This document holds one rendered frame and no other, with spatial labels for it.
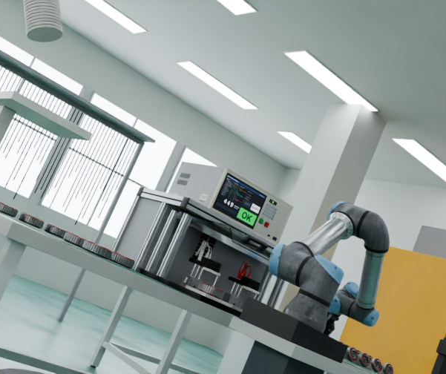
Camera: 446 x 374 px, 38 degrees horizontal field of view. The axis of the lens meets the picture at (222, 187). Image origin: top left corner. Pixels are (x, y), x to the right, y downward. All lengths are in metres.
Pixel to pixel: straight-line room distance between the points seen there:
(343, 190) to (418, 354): 1.92
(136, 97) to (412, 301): 5.14
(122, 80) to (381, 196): 4.09
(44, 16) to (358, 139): 4.69
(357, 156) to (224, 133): 3.74
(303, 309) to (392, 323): 4.31
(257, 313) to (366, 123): 5.18
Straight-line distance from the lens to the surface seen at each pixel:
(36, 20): 3.14
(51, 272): 9.43
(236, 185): 2.89
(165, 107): 9.91
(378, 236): 2.57
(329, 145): 7.21
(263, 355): 2.23
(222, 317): 2.48
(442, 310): 6.25
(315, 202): 6.96
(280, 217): 3.07
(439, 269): 6.40
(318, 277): 2.22
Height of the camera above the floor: 0.78
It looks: 9 degrees up
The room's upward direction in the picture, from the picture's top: 24 degrees clockwise
